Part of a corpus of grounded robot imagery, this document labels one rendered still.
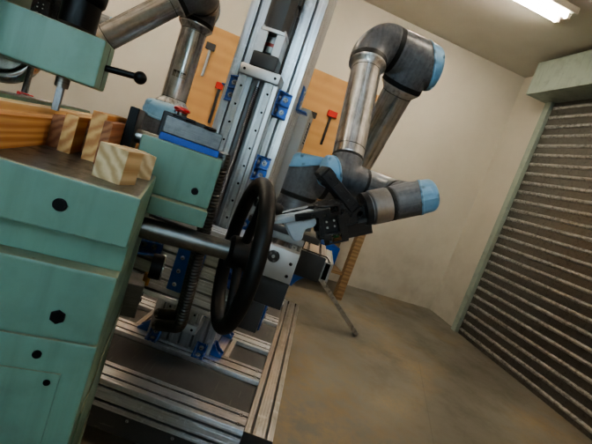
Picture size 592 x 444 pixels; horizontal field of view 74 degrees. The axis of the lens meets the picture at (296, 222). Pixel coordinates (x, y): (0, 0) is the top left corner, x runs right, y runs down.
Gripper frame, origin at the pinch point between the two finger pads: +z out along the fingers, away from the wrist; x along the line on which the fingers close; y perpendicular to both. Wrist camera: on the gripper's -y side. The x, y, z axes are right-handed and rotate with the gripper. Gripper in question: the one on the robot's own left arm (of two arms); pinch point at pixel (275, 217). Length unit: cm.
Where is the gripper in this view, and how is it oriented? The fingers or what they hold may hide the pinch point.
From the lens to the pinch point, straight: 81.2
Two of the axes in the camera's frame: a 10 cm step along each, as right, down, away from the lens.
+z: -9.7, 2.0, -1.6
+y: 1.6, 9.6, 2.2
